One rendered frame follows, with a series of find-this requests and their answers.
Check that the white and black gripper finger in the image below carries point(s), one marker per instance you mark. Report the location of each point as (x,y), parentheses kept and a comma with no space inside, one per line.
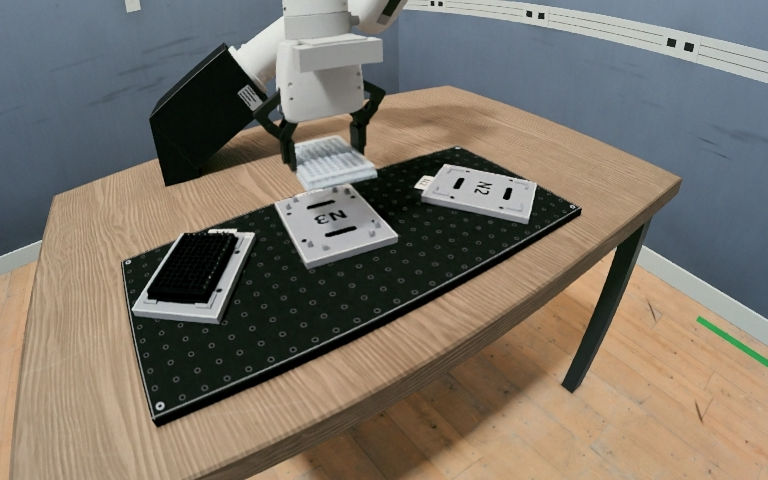
(283,132)
(361,118)

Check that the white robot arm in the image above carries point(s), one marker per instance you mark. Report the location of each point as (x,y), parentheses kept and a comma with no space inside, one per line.
(326,37)

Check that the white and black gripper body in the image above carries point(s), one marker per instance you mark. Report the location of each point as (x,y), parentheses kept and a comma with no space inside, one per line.
(316,95)

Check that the black dotted mat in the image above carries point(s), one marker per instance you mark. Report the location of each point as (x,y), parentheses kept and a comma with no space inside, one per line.
(282,315)

